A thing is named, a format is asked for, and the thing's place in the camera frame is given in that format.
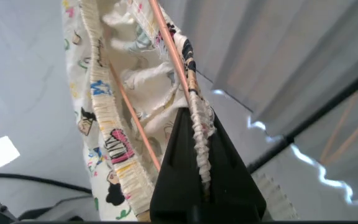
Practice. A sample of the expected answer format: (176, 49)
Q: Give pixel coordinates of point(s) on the black clothes rack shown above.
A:
(322, 112)

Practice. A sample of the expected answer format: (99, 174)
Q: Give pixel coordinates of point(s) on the white laundry basket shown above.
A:
(275, 199)

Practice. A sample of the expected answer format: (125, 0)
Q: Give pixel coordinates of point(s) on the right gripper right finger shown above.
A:
(235, 193)

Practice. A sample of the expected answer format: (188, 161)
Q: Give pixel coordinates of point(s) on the cream printed garment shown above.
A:
(148, 90)

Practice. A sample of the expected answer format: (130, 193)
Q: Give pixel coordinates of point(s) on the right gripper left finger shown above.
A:
(176, 180)

